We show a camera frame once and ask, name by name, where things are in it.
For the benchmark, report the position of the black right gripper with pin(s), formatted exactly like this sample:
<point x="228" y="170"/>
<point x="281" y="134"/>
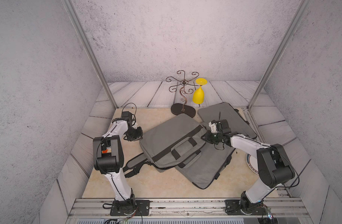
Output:
<point x="206" y="138"/>

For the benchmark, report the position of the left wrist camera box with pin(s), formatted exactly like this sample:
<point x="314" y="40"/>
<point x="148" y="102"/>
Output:
<point x="128" y="116"/>

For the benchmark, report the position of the patterned plate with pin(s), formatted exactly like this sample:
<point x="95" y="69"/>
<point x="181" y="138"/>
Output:
<point x="252" y="163"/>

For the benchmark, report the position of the grey laptop bag with strap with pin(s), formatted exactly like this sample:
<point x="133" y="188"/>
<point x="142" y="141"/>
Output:
<point x="168" y="145"/>

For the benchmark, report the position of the grey flat laptop sleeve middle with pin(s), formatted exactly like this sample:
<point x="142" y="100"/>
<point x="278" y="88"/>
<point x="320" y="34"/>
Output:
<point x="206" y="165"/>

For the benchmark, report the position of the brown wire cup stand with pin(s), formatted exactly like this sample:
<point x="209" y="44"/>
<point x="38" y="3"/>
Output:
<point x="182" y="108"/>

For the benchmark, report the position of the left aluminium corner post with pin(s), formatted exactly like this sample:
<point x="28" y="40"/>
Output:
<point x="88" y="49"/>

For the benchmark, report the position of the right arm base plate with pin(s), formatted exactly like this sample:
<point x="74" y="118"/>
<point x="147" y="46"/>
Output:
<point x="244" y="207"/>

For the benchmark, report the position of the yellow plastic goblet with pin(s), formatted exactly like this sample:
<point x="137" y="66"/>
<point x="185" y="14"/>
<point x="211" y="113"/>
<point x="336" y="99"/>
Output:
<point x="198" y="96"/>

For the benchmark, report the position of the right aluminium corner post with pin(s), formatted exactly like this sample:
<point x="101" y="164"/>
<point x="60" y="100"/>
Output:
<point x="300" y="12"/>

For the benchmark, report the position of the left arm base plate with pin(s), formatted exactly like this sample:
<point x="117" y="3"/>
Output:
<point x="129" y="208"/>

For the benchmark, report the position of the aluminium corner post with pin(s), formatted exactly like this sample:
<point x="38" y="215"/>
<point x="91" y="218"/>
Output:
<point x="88" y="49"/>
<point x="300" y="12"/>

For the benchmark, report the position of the grey laptop sleeve at back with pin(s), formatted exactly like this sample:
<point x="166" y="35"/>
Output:
<point x="226" y="111"/>

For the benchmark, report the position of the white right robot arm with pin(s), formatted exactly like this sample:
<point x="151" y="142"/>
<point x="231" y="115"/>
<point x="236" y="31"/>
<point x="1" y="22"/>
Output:
<point x="274" y="167"/>

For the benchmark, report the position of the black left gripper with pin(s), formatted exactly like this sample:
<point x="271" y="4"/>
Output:
<point x="138" y="136"/>

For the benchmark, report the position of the aluminium front rail frame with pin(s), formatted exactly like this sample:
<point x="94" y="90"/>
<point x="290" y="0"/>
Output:
<point x="170" y="194"/>

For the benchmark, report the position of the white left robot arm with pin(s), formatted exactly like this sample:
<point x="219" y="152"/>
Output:
<point x="108" y="158"/>

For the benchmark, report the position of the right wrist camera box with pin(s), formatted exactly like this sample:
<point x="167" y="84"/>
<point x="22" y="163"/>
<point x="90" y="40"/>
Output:
<point x="213" y="126"/>

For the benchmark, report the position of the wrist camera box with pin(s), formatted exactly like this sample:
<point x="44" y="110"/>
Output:
<point x="213" y="126"/>
<point x="128" y="116"/>

